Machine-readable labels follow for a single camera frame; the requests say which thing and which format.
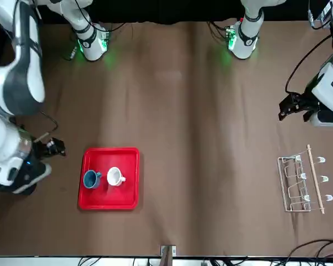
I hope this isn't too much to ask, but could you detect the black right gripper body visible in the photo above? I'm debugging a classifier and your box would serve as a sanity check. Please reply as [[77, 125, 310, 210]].
[[33, 140, 52, 164]]

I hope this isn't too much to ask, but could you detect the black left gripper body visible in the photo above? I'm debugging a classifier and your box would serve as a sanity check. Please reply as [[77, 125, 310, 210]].
[[298, 88, 320, 111]]

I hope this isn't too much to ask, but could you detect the blue cup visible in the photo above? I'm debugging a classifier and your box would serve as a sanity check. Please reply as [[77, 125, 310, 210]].
[[83, 170, 103, 190]]

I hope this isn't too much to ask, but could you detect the white cup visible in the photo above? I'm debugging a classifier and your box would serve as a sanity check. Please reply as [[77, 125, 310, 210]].
[[107, 166, 127, 187]]

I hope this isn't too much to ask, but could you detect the red plastic tray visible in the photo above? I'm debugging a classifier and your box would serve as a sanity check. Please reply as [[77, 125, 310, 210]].
[[77, 146, 141, 211]]

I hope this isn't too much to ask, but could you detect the black ribbed vase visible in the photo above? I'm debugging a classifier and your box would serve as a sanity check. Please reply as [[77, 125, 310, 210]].
[[0, 181, 37, 196]]

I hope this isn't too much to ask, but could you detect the black cable with metal connector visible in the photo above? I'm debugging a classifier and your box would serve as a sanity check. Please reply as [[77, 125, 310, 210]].
[[9, 110, 59, 144], [284, 34, 333, 95]]

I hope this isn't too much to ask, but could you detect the white wire cup rack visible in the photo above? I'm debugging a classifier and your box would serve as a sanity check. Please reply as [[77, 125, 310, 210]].
[[276, 144, 333, 214]]

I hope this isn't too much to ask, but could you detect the black base cable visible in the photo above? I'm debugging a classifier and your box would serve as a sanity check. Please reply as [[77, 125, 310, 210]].
[[207, 21, 230, 43]]

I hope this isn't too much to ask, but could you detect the aluminium camera post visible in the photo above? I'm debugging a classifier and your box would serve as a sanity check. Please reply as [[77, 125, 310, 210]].
[[160, 244, 177, 266]]

